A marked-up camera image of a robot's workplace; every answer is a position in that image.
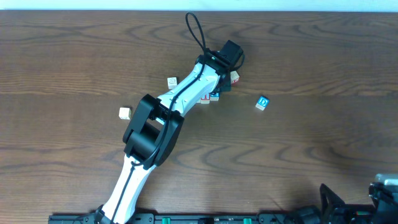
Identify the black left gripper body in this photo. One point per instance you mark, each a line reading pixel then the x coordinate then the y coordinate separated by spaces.
pixel 226 84

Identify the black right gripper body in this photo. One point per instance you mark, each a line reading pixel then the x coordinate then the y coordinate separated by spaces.
pixel 337 210

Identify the blue 2 number block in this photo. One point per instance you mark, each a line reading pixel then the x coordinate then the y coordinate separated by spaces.
pixel 214 96

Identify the red I letter block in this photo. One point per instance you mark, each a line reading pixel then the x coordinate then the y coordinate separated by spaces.
pixel 205 99

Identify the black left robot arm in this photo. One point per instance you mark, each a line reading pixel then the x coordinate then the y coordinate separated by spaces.
pixel 154 128

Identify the red E letter block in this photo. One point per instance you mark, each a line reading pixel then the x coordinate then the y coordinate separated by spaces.
pixel 234 77

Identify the blue D letter block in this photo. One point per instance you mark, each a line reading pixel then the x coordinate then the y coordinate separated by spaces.
pixel 262 103

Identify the plain face wooden block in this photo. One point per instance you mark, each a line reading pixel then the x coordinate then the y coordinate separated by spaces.
pixel 172 82

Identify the cow picture wooden block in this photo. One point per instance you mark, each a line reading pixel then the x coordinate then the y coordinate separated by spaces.
pixel 125 113

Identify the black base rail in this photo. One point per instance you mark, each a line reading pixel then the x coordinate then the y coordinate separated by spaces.
pixel 150 218

